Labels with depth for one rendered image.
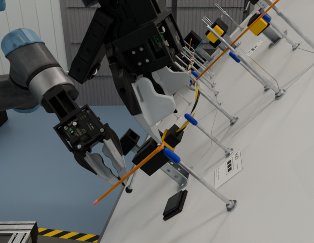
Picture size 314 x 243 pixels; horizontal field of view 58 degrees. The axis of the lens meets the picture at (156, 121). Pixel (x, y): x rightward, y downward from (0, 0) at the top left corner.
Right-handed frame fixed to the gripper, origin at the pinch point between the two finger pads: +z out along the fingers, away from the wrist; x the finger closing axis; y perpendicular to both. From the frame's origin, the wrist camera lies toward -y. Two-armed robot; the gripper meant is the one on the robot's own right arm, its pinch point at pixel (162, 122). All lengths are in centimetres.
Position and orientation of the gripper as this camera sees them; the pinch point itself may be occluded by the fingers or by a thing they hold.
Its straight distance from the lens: 42.6
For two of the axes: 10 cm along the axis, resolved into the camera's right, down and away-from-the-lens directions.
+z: 4.4, 8.2, 3.6
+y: 8.4, -2.4, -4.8
